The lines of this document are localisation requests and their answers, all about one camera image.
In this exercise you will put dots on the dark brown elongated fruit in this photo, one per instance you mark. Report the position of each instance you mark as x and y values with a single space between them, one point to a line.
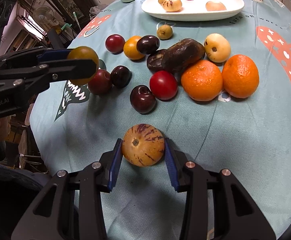
183 55

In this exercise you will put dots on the small green jujube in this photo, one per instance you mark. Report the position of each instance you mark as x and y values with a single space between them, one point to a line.
161 0

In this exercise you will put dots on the pale tan round fruit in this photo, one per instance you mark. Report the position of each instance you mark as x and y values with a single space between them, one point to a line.
215 6

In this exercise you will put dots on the pale yellow round fruit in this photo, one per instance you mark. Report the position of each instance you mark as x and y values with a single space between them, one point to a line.
217 47

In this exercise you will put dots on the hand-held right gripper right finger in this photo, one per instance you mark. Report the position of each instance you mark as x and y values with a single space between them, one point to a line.
171 165

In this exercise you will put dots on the clear plastic bag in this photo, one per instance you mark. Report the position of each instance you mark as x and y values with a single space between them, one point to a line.
96 11

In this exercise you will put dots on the dark purple plum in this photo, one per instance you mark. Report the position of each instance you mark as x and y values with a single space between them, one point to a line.
143 99
148 44
120 76

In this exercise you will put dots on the orange mandarin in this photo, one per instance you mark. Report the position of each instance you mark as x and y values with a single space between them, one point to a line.
240 76
201 80

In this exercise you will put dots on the small brown fruit on tablecloth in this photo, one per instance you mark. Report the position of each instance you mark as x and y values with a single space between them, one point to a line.
164 32

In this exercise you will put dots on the electric fan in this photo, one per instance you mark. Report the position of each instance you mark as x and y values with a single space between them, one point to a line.
43 14

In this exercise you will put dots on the dark red plum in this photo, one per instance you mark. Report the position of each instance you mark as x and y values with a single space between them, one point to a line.
101 83

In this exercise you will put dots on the orange-yellow plum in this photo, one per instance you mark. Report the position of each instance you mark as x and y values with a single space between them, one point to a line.
131 48

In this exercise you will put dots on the bright red tomato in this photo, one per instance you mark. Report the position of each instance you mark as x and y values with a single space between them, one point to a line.
163 85

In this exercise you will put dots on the striped tan pepino melon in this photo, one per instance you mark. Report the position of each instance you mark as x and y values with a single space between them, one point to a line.
171 5
143 147

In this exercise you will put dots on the dark brown passion fruit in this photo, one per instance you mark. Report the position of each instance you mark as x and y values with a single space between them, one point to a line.
154 61

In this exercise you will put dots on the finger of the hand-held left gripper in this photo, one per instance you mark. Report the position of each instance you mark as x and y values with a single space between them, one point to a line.
55 55
73 68

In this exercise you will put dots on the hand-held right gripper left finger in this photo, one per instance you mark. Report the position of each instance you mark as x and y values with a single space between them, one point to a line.
115 165

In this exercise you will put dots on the white oval plate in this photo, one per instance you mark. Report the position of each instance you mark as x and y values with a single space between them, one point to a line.
198 11

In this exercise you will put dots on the yellow-green plum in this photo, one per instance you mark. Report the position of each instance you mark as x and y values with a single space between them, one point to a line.
84 52

